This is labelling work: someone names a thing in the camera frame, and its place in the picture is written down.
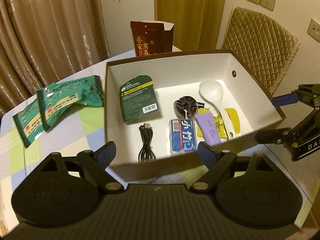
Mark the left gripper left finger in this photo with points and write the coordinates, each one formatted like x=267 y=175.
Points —
x=94 y=165

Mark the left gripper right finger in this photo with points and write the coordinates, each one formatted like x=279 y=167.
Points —
x=218 y=163

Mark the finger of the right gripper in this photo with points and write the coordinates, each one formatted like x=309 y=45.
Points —
x=285 y=136
x=286 y=99

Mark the purple tube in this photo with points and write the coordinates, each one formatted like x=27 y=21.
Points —
x=208 y=128

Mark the blue tissue pack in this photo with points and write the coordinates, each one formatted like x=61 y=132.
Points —
x=182 y=136

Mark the dark brown scrunchie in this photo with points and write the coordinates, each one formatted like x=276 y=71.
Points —
x=185 y=107

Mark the white plastic spoon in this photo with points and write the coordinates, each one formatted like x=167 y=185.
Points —
x=212 y=91

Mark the dark green card package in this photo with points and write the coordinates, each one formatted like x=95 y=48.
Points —
x=137 y=98

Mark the checkered tablecloth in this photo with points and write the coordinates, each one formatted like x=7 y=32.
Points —
x=83 y=129

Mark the quilted chair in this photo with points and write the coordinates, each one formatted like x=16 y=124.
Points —
x=262 y=44

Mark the green snack bag rear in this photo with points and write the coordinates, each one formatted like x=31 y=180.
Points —
x=29 y=123

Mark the brown cardboard box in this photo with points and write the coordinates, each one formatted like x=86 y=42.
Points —
x=143 y=145

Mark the wooden door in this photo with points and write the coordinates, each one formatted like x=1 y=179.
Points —
x=196 y=22

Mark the red gift box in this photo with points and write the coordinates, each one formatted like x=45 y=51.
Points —
x=153 y=37

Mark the beige curtain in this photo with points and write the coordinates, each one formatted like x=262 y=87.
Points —
x=44 y=41

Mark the single wall socket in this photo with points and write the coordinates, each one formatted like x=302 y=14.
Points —
x=314 y=30

